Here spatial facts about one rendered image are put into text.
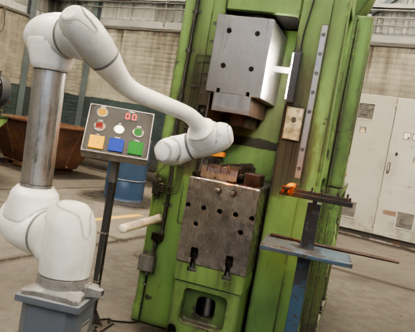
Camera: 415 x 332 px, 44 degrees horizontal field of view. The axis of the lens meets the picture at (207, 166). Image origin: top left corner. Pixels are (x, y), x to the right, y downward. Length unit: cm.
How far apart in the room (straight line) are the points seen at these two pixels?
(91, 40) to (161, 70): 865
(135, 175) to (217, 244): 461
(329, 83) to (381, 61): 587
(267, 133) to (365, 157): 478
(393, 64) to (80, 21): 730
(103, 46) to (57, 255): 62
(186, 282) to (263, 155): 90
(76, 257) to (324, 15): 182
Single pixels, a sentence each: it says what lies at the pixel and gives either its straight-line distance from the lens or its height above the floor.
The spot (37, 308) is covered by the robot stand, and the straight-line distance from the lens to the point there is 160.
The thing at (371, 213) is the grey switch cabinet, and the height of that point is 39.
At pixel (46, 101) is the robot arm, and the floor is 116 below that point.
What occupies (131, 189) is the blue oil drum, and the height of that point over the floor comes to 19.
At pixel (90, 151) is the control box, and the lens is 263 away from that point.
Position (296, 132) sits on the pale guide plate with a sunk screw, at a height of 123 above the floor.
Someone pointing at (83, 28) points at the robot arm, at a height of 138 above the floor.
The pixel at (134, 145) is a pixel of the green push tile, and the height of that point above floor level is 102.
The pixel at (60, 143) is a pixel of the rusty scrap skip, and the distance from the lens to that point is 874.
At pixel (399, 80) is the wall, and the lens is 846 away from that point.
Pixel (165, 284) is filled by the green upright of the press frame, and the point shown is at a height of 26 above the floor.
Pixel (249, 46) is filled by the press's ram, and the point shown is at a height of 162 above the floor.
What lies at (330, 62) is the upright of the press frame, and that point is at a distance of 273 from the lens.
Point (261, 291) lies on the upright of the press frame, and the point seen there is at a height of 36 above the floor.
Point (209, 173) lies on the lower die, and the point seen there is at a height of 94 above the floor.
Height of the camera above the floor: 115
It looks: 4 degrees down
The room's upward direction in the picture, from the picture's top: 10 degrees clockwise
